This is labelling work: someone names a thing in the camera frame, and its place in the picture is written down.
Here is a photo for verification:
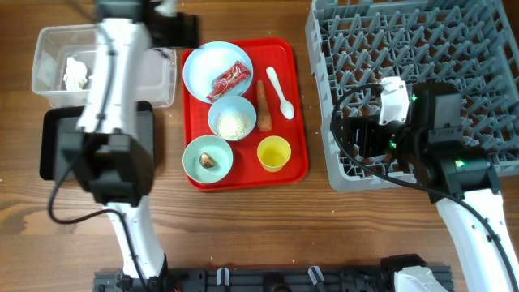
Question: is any red snack wrapper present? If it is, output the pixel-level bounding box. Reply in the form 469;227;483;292
207;61;251;102

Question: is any yellow plastic cup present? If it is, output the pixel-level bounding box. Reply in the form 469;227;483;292
257;135;292;172

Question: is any light blue bowl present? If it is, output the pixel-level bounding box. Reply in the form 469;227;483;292
208;96;256;141

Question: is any orange carrot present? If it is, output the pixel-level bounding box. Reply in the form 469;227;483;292
256;80;272;131

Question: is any white rice pile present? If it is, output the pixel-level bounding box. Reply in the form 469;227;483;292
215;111;252;140

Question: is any white tissue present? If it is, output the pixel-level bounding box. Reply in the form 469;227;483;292
63;57;88;91

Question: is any mint green bowl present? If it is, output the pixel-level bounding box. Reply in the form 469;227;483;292
182;135;234;184

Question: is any brown food scrap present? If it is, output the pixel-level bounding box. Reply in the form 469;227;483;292
199;152;216;169

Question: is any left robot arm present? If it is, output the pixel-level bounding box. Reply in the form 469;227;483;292
47;1;200;291

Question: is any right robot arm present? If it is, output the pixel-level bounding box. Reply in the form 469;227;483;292
330;83;518;291

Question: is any grey dishwasher rack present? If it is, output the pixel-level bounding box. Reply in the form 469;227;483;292
305;1;518;191

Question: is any black waste tray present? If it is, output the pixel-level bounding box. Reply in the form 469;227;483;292
39;101;155;181

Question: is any light blue plate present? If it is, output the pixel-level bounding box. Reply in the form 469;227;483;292
182;41;254;104

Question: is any white plastic spoon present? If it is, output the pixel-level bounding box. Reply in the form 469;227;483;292
266;67;295;120

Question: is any red plastic tray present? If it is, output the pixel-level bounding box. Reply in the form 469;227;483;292
182;37;308;191

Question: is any clear plastic bin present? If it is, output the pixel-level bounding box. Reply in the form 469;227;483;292
32;24;177;108

